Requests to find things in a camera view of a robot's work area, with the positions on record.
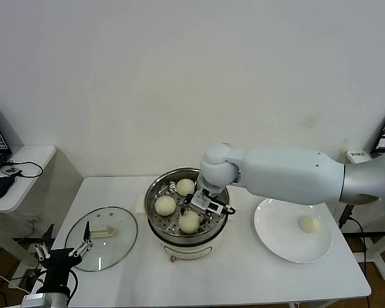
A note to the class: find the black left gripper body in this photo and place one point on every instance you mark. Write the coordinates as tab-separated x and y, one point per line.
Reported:
59	264

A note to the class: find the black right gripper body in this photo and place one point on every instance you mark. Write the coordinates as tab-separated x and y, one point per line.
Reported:
190	199

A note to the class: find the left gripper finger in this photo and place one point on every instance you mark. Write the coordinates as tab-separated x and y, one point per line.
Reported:
86	232
47	235

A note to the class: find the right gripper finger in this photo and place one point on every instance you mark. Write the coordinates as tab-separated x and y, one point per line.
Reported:
208	220
183	210

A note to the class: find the white steamed baozi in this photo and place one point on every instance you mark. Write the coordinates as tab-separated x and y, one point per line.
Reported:
310	224
165	206
184	186
190	223

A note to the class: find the round glass pot lid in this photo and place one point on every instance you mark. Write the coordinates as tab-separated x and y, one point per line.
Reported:
122	221

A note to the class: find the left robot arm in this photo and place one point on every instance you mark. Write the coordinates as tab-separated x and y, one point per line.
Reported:
59	300

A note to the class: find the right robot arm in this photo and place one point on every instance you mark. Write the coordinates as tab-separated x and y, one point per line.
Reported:
292	173

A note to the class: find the stainless steel steamer basket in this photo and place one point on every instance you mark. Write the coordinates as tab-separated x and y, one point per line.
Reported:
167	224

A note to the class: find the white floor power strip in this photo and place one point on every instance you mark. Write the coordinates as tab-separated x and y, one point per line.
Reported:
32	274

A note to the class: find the cream electric cooking pot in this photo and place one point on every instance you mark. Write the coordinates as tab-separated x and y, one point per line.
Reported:
186	248

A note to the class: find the black computer mouse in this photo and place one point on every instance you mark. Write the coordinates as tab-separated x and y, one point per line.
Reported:
0	187

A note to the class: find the white round plate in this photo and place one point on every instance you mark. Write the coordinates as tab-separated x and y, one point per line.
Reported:
276	237

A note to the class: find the small device with QR code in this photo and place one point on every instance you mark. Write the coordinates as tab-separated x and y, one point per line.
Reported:
10	171

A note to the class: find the white side table rounded corners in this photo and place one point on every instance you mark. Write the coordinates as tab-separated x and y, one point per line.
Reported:
35	154

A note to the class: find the small printed table label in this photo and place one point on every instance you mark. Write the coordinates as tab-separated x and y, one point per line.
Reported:
358	154

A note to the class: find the white side table with label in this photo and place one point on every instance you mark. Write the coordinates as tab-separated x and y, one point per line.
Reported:
380	256

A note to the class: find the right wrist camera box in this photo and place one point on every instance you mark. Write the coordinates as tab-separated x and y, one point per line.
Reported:
202	200

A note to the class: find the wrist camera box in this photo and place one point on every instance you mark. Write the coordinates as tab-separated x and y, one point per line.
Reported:
37	300
202	200

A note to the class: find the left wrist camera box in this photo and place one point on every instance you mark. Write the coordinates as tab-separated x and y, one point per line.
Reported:
37	300

